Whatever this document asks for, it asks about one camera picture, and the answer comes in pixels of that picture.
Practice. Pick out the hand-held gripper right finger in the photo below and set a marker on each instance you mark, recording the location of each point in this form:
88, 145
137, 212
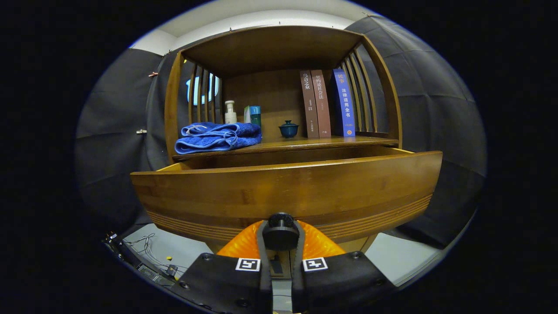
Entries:
297, 283

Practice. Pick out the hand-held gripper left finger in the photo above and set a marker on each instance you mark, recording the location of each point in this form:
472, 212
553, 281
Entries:
265, 283

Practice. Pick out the wooden countertop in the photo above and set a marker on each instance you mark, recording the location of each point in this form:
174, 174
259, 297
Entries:
305, 143

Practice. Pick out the wooden cabinet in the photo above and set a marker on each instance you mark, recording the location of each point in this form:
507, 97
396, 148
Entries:
270, 48

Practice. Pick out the blue folded towel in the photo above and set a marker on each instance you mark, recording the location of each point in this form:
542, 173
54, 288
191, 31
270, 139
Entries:
218, 137

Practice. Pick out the dark blue lidded teacup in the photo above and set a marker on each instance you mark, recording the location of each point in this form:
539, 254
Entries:
288, 130

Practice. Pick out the white pump bottle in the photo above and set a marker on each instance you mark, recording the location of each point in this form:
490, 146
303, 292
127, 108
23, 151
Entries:
230, 117

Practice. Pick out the brown book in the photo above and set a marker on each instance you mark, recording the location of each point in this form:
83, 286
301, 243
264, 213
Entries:
321, 104
309, 104

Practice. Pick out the blue book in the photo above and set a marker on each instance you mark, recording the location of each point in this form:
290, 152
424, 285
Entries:
345, 104

